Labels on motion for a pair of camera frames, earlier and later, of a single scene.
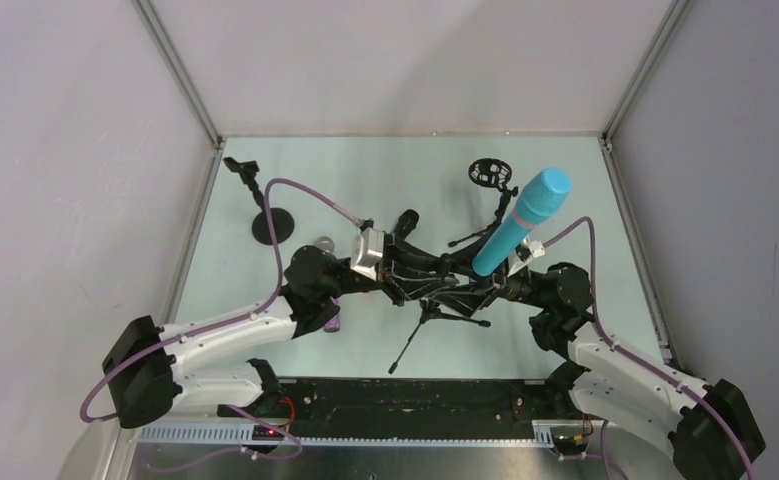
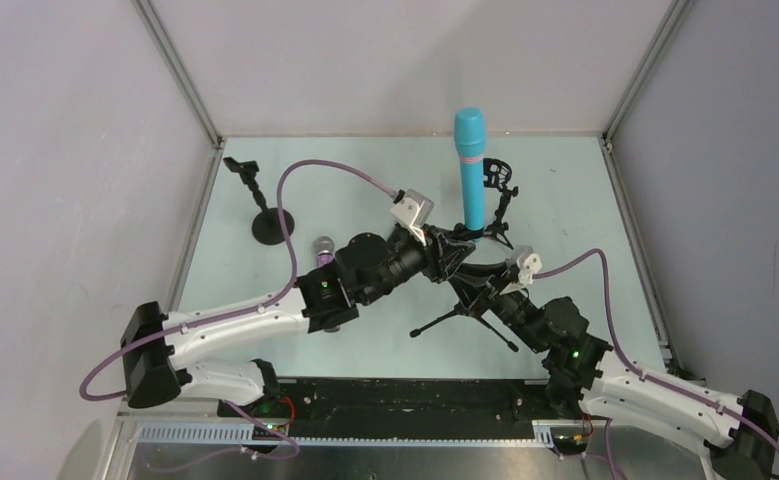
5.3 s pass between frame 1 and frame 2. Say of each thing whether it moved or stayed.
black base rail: stayed
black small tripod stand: moved
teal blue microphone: moved
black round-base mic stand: stayed
